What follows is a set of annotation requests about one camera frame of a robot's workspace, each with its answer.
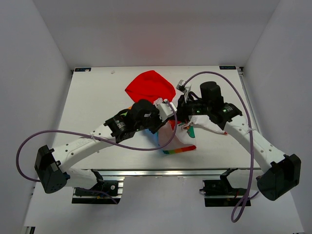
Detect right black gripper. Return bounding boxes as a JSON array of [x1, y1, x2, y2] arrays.
[[169, 93, 211, 124]]

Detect red white rainbow kids jacket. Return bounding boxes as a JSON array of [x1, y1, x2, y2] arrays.
[[125, 70, 227, 155]]

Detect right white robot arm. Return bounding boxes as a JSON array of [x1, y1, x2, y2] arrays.
[[176, 80, 301, 201]]

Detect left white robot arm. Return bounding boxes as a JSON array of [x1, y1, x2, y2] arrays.
[[35, 99, 173, 195]]

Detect right blue corner label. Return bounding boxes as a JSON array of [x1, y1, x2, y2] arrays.
[[219, 65, 236, 70]]

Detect blue corner label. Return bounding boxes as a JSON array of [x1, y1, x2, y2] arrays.
[[219, 65, 236, 70], [74, 67, 91, 72]]

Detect left blue corner label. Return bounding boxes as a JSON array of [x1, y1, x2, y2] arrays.
[[74, 67, 91, 72]]

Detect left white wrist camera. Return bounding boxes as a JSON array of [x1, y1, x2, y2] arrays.
[[154, 98, 177, 122]]

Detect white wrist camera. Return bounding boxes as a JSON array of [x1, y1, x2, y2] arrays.
[[176, 80, 192, 102], [154, 98, 177, 122]]

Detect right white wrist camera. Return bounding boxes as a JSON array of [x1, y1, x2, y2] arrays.
[[176, 80, 192, 102]]

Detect aluminium table front rail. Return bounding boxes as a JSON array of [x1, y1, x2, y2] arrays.
[[98, 168, 238, 177]]

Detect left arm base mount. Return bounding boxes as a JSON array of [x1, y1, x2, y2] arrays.
[[72, 169, 123, 205]]

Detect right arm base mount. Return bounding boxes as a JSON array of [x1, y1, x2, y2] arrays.
[[199, 168, 247, 207]]

